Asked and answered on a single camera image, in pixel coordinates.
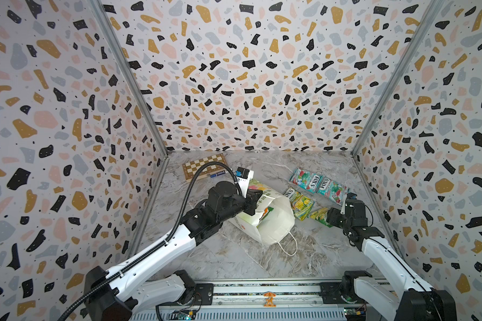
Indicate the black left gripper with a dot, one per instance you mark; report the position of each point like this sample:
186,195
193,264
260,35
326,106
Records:
251,200

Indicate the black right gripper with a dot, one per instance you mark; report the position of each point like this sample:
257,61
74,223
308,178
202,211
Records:
338,215

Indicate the teal Fox's candy packet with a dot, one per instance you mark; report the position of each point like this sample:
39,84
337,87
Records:
307,180
334,191

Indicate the green yellow Fox's candy packet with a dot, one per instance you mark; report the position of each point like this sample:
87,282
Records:
300,204

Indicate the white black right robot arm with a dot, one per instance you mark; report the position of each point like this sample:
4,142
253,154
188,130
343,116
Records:
411,297

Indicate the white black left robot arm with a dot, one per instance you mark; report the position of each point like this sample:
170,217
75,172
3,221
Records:
125,289

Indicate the green Fox's packet in bag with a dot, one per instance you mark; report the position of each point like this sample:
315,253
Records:
267,211

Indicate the blue white marker pen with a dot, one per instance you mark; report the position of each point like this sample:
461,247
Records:
219,173

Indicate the circuit board right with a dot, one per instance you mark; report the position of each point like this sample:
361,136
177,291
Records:
355,314

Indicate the green circuit board left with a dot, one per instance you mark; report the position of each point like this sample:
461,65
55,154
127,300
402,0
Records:
185,314

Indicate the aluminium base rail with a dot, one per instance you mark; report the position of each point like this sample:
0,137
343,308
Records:
243,300

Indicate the orange figurine on rail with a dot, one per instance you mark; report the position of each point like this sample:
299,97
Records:
269,300

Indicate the aluminium corner post left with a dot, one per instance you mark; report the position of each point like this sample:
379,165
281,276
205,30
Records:
122,62

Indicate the aluminium corner post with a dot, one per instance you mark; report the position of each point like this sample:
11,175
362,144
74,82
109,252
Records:
122,62
431,12

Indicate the aluminium corner post right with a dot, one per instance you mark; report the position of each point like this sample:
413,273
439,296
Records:
431,12

